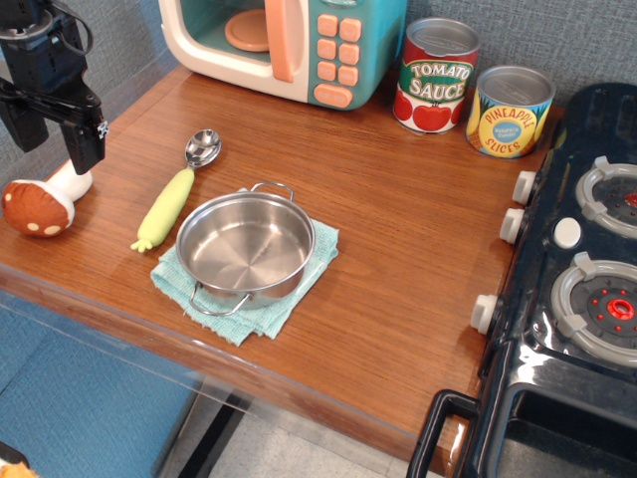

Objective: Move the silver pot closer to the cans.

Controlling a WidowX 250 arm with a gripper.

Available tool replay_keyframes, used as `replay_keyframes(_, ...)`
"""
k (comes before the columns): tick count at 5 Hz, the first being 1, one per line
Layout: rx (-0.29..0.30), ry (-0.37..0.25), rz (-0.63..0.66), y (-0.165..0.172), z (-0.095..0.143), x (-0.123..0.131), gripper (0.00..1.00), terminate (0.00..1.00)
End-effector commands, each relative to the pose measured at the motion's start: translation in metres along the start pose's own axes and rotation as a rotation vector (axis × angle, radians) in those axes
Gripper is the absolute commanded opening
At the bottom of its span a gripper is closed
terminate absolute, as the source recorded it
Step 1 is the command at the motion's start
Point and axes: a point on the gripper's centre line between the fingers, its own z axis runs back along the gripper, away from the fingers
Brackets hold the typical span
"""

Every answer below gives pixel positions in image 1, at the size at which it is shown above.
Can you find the tomato sauce can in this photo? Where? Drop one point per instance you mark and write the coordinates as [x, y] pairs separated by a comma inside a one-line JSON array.
[[438, 62]]

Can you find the spoon with green handle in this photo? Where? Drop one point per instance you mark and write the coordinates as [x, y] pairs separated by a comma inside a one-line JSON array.
[[201, 149]]

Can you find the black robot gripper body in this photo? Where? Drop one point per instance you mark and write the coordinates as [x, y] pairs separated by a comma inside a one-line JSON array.
[[47, 60]]

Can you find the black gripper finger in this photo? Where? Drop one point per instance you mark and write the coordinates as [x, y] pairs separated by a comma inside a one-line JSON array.
[[27, 128], [86, 145]]

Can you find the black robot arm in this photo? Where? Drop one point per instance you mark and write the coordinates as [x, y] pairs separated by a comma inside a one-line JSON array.
[[16, 12]]

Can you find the pineapple slices can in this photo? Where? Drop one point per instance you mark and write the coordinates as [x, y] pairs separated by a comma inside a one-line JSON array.
[[509, 110]]

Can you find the black toy stove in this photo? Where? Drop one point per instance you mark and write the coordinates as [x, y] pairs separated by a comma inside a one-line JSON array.
[[558, 392]]

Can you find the orange object at corner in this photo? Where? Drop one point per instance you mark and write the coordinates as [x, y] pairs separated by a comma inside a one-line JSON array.
[[14, 464]]

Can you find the teal toy microwave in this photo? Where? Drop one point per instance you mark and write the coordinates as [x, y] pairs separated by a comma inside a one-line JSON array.
[[331, 54]]

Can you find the light blue folded cloth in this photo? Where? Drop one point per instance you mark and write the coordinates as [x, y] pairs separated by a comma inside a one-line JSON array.
[[169, 277]]

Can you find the brown plush mushroom toy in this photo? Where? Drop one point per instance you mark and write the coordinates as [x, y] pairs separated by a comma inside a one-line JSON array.
[[45, 208]]

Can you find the silver steel pot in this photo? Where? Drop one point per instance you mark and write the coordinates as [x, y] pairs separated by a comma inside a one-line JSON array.
[[245, 250]]

